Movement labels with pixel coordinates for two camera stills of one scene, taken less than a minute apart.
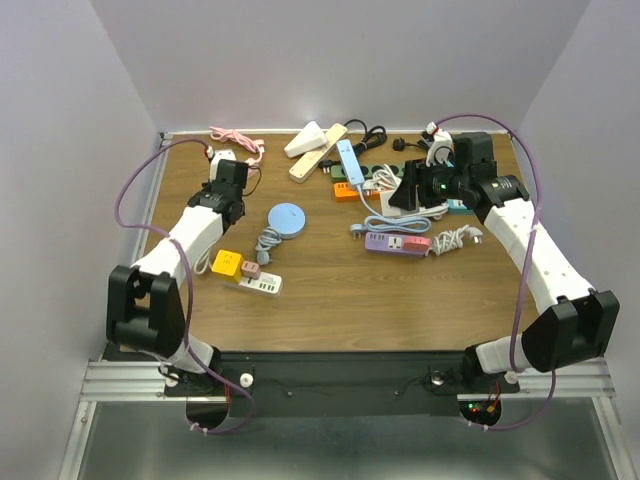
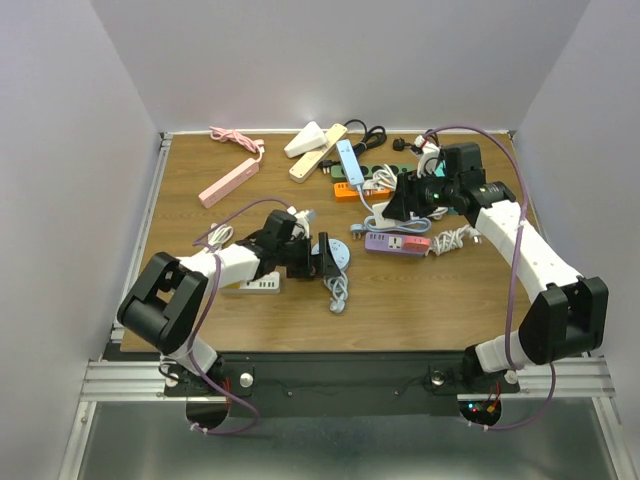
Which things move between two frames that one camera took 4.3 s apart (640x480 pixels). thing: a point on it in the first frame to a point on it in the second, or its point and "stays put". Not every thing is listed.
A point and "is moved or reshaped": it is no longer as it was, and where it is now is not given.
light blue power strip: x=350 y=162 stays put
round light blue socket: x=289 y=218 is moved or reshaped
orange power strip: x=346 y=192 stays put
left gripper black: x=209 y=187 to x=305 y=268
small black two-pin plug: x=325 y=165 stays put
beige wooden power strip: x=310 y=161 stays put
